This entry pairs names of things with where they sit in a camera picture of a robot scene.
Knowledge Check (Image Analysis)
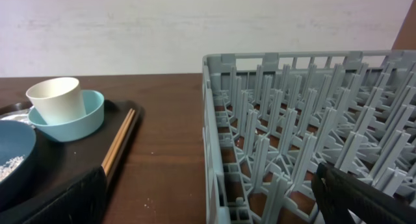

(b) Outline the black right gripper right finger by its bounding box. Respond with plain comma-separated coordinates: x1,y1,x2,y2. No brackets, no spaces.
311,163,415,224

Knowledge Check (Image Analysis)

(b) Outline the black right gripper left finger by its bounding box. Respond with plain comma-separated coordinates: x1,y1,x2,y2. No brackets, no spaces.
20,166,107,224

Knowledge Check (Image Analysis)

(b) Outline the pile of white rice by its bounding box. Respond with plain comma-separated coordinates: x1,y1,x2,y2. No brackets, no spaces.
0,156,24,181

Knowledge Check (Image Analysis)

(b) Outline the grey plastic dishwasher rack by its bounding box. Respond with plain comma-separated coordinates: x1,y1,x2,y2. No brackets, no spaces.
202,51,415,223

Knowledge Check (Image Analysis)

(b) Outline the wooden chopstick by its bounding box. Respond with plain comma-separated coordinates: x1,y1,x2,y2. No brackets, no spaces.
101,108,135,173
104,109,137,177

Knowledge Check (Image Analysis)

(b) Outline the dark brown serving tray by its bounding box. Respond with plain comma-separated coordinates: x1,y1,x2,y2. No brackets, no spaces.
1,100,144,224

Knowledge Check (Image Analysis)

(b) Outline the light blue small bowl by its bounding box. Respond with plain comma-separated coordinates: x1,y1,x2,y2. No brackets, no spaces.
28,90,105,142

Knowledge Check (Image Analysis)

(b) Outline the cream paper cup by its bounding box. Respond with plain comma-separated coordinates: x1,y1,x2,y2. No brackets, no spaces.
26,77,86,125

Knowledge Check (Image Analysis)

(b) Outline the silver foil wrapper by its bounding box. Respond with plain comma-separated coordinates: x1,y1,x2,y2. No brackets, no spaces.
1,106,33,126

